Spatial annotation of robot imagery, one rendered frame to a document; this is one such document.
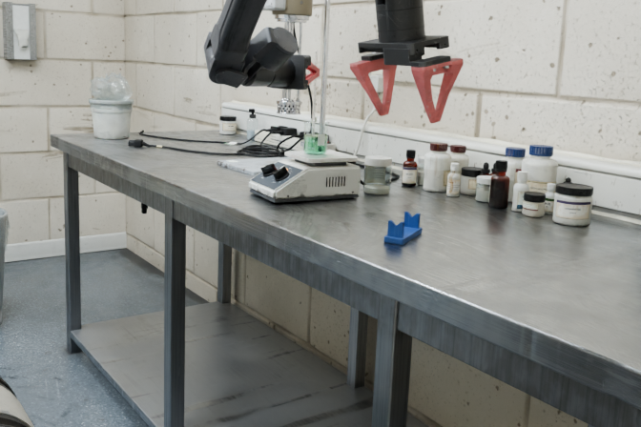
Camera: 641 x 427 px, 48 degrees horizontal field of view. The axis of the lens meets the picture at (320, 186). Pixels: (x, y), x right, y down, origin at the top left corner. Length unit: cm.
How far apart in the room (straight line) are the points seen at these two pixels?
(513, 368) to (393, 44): 42
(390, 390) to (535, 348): 32
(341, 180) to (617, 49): 61
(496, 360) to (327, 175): 64
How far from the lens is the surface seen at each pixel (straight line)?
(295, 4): 186
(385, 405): 114
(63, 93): 377
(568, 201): 141
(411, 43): 86
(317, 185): 146
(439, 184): 165
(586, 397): 89
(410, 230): 123
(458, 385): 198
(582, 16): 164
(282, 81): 140
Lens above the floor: 104
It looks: 10 degrees down
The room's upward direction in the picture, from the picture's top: 2 degrees clockwise
